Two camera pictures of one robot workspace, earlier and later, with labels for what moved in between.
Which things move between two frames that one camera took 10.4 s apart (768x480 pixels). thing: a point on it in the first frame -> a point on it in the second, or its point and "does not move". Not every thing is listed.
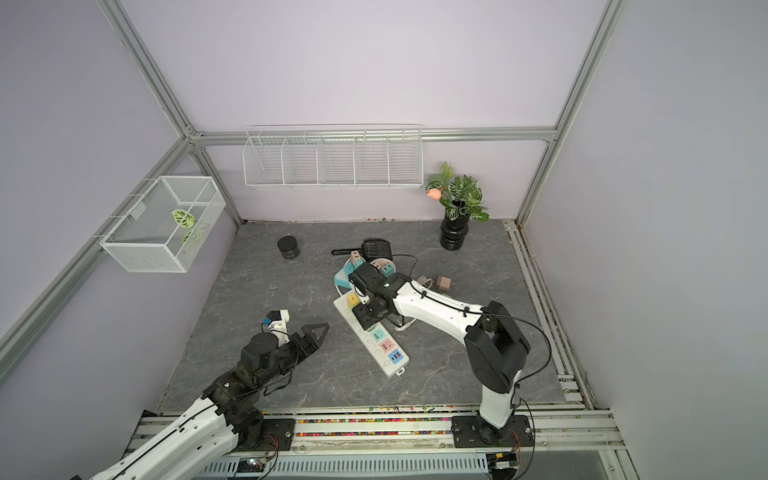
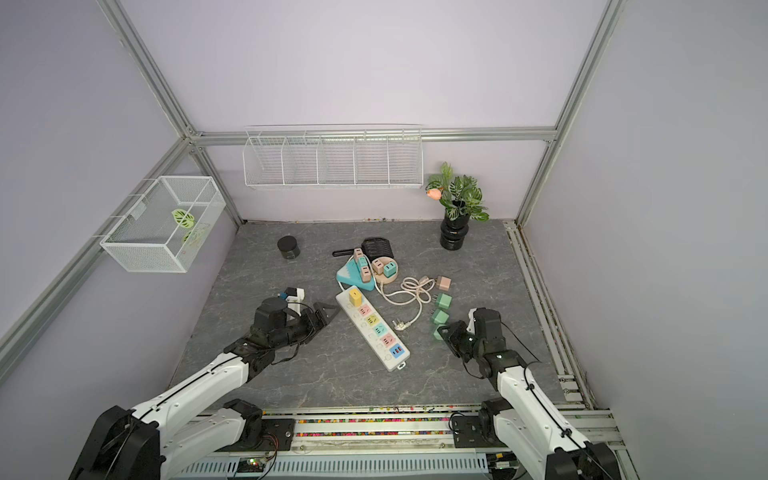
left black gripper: x=313 y=344 -> x=318 y=308
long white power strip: x=378 y=340 does not move
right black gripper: x=362 y=315 -> x=451 y=336
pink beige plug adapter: x=443 y=283 does not move
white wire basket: x=167 y=226 does not move
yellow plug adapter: x=353 y=300 does not move
